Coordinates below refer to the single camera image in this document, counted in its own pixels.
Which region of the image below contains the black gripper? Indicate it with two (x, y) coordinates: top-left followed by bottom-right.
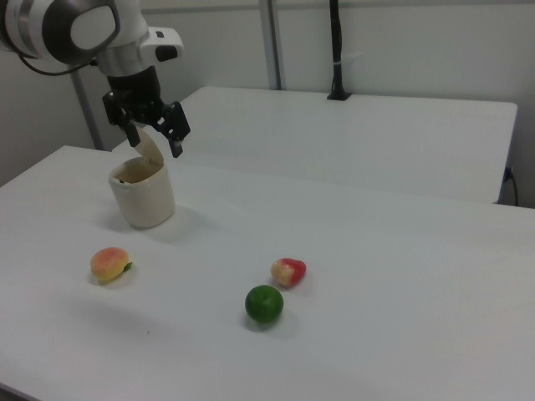
(103, 66), (192, 159)

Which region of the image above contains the cream ceramic cup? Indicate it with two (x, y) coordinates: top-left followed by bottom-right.
(108, 157), (176, 230)

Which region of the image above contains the orange yellow toy peach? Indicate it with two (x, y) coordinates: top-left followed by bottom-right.
(89, 247), (134, 282)

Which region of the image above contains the white rectangular table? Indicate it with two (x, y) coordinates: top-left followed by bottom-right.
(110, 85), (519, 206)

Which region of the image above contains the black clamped pole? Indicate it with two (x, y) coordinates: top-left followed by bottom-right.
(326, 0), (353, 102)

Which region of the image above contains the red toy strawberry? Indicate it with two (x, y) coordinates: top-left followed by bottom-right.
(270, 257), (308, 288)

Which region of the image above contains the green toy lime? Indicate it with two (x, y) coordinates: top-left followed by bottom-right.
(244, 284), (285, 324)

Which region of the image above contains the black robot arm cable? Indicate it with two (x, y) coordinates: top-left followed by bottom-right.
(16, 53), (102, 79)

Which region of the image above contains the grey aluminium partition post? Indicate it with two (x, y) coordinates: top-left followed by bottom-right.
(258, 0), (289, 91)

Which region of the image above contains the black cable along pole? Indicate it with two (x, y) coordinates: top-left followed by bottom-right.
(336, 14), (347, 92)

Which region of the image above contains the dark cable at wall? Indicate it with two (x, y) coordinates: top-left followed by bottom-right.
(503, 165), (520, 207)

